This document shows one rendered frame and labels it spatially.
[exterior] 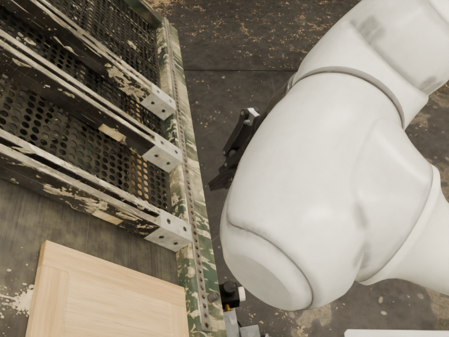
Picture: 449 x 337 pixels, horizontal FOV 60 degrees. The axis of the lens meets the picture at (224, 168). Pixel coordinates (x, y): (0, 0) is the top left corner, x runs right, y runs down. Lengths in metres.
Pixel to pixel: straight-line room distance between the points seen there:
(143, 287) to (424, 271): 0.79
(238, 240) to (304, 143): 0.07
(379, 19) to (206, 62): 3.20
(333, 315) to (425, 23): 1.86
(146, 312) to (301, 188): 0.79
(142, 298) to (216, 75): 2.58
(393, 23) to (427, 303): 2.03
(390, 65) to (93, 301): 0.74
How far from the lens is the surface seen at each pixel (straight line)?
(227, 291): 1.22
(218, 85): 3.23
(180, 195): 1.26
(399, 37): 0.33
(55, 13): 1.39
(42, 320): 0.82
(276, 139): 0.26
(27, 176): 0.92
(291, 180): 0.24
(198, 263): 1.14
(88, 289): 0.90
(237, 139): 0.58
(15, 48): 1.14
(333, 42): 0.35
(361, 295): 2.19
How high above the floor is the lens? 1.90
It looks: 48 degrees down
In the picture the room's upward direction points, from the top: straight up
